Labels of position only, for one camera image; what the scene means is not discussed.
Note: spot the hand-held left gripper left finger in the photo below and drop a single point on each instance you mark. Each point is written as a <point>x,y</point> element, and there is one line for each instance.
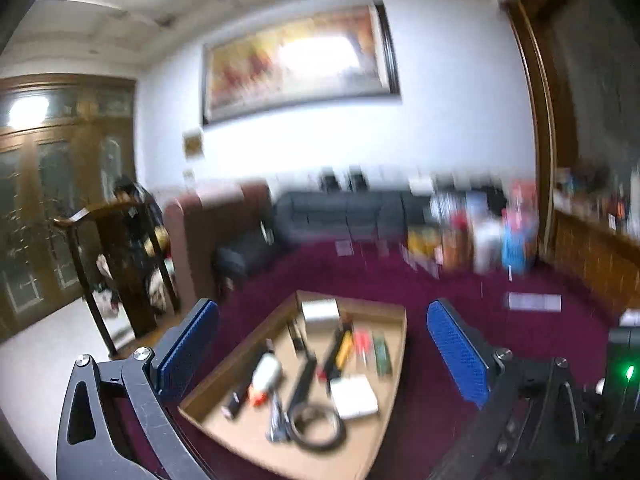
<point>187,345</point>

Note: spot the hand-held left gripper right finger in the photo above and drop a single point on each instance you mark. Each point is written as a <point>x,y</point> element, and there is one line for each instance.
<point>457,355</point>

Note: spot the black marker grey end cap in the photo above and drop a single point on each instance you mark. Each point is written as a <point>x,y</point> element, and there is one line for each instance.
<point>245,385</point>

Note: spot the green lighter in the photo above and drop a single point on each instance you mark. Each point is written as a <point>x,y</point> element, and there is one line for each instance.
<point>383,356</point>

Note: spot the white plastic bottle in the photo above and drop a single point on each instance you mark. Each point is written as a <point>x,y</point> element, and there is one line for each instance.
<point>267,372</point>

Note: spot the orange bottle cap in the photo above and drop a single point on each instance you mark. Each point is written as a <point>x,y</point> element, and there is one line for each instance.
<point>256,397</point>

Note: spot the pink number candle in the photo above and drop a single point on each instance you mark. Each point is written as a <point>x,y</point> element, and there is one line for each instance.
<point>362,347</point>

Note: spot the cardboard box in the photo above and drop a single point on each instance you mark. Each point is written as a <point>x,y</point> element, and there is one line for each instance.
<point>235,440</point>

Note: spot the white square pad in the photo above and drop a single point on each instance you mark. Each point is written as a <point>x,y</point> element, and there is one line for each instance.
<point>354,397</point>

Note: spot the yellow and black pen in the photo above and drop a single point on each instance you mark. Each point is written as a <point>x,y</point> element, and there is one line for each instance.
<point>344,352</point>

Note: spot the small metal clip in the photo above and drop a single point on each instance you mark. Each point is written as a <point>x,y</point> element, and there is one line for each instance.
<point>279,420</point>

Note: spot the black marker white end caps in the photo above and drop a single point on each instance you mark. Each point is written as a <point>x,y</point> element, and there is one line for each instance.
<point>302,382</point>

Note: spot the black marker red cap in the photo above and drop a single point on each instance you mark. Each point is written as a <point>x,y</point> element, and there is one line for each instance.
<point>330,355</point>

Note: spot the white packet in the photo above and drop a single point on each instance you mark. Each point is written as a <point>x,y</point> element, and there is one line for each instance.
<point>321,316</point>

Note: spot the black tape roll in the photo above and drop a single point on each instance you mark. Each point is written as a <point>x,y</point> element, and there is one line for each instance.
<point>340,430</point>

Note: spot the purple velvet tablecloth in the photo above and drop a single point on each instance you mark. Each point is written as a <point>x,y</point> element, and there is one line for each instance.
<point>450,280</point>

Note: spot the dark wooden chair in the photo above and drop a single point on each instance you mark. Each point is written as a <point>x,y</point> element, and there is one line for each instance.
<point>125,280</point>

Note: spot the white tube blue cap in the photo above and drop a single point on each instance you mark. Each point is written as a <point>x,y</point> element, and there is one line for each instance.
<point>535,301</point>

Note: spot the brown tin can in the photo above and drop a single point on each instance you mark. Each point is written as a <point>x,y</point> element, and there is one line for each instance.
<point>452,250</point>

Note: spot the white plastic tub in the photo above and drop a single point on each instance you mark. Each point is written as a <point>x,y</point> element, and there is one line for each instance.
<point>487,245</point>

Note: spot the brown armchair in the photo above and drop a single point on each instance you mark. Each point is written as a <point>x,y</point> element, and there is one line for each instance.
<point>210,230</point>

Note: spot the yellow tape roll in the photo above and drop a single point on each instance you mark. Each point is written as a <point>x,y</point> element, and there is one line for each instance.
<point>420,242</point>

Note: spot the clear jar blue label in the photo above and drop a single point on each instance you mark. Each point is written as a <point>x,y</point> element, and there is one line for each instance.
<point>520,240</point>

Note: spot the wooden sideboard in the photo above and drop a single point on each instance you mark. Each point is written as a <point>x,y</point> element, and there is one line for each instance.
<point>590,255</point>

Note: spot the black leather sofa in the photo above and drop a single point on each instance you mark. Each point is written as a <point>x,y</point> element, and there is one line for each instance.
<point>350,215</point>

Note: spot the black clamp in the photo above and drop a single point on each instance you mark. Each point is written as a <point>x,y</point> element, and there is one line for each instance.
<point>358,177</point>
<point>330,180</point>

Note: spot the wooden glass door cabinet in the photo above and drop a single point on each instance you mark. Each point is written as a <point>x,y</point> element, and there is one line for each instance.
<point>55,185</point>

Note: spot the framed painting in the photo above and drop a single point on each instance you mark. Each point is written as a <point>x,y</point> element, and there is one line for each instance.
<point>300,60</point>

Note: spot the wall plaque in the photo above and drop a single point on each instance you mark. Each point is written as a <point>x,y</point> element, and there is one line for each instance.
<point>192,144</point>

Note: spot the wooden door frame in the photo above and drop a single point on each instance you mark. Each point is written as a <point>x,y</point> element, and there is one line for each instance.
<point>537,135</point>

